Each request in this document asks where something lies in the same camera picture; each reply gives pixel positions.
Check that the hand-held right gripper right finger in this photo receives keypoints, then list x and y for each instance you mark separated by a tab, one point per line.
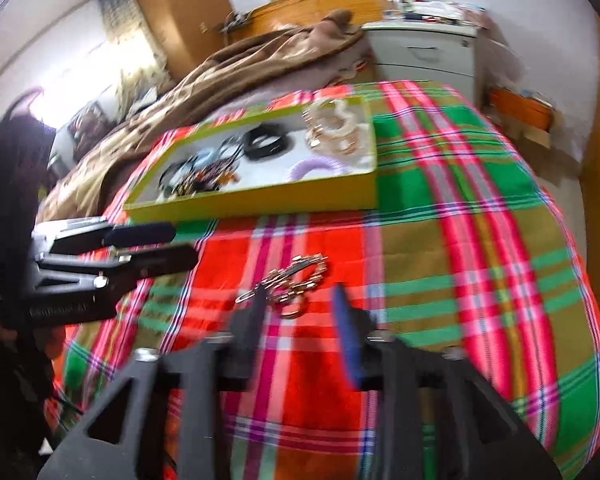
349	345

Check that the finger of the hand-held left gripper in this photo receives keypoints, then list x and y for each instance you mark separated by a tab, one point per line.
165	260
140	234

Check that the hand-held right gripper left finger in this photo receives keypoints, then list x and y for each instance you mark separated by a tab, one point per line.
247	340

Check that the grey nightstand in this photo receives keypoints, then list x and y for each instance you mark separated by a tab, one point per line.
420	55

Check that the wooden wardrobe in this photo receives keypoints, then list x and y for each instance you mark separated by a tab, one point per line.
180	10

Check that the clutter of small bottles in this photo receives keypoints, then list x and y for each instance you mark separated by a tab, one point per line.
430	10

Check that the brown paw-print blanket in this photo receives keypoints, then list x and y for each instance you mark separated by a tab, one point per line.
260	65

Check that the wooden bed headboard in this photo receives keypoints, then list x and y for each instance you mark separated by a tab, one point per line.
320	5

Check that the red green plaid cloth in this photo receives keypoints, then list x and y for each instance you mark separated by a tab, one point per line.
455	260

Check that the orange stool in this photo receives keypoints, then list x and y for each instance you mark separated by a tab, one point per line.
520	107

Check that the green-rimmed white box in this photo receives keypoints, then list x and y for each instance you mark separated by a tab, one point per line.
280	200

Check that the patterned curtain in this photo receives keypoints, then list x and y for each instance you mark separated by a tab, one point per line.
130	35

